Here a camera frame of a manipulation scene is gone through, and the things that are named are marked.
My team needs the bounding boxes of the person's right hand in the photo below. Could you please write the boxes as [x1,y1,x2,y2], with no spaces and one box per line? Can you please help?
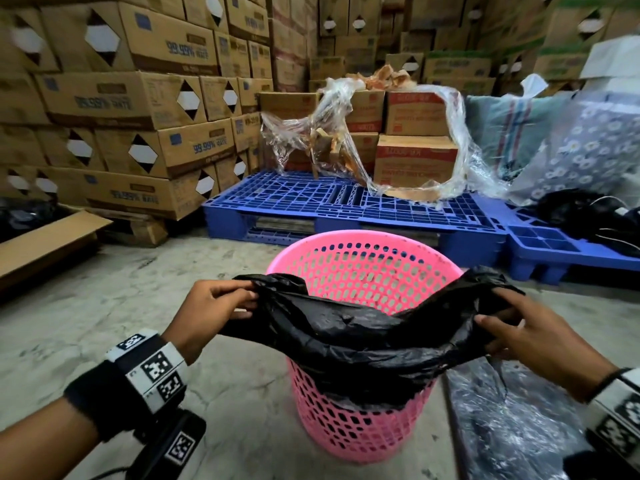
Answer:
[475,287,618,403]

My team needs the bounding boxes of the person's left hand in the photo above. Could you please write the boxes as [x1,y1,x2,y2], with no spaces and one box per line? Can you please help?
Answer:
[162,280,259,365]

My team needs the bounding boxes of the black plastic trash bag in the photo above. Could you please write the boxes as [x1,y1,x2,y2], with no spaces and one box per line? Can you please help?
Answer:
[220,266,526,408]

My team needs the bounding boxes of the person's left forearm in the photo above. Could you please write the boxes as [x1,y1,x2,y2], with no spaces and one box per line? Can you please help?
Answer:
[0,397,101,480]

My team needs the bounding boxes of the shiny plastic sheet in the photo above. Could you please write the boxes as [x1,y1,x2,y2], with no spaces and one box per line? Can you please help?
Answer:
[444,356,593,480]

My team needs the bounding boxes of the small blue plastic pallet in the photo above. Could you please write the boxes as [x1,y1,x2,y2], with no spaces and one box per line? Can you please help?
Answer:
[472,194,640,286]

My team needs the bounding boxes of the large blue plastic pallet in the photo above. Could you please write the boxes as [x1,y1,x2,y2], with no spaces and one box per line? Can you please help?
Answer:
[202,169,508,269]

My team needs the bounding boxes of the pink perforated plastic basket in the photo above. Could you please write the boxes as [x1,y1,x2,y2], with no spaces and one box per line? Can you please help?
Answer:
[266,230,465,464]

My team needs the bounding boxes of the wooden pallet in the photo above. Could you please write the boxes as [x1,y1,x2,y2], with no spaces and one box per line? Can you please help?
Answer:
[60,205,170,248]

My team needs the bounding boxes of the black wristband with marker tags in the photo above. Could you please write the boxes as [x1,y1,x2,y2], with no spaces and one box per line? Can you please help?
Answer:
[64,329,190,443]

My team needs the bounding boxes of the white wristband with marker tags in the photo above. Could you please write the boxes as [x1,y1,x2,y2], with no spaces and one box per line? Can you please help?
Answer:
[582,367,640,470]

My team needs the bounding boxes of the striped woven sack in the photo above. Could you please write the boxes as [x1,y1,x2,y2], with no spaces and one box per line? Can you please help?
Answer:
[465,74,576,181]

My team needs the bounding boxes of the floral print cloth bag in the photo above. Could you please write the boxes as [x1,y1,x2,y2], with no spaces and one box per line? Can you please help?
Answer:
[507,90,640,206]

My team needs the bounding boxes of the clear plastic wrap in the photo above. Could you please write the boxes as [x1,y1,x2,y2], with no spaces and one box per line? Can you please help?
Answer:
[260,77,511,201]

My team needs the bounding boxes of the flat cardboard sheet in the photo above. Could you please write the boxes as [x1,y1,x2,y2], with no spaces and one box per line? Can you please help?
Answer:
[0,210,113,293]

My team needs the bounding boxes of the stack of brown cardboard boxes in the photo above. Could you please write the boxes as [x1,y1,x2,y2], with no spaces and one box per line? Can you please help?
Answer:
[0,0,501,221]

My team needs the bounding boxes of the dark plastic bags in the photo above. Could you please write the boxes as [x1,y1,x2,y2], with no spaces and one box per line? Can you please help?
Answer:
[0,196,71,244]

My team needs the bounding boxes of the white box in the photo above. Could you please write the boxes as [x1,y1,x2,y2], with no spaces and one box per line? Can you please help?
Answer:
[579,35,640,94]

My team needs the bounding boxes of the stack of green banded cartons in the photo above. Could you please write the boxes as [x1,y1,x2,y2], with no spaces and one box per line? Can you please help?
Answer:
[422,0,640,98]

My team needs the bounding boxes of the thin black bracelet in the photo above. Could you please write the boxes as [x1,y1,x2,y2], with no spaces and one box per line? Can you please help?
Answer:
[586,367,632,403]

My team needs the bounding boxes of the black bag with white cables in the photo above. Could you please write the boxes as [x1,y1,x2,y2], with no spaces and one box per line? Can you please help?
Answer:
[535,189,640,258]

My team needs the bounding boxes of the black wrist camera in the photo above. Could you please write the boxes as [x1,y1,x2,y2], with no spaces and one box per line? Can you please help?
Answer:
[125,409,207,480]

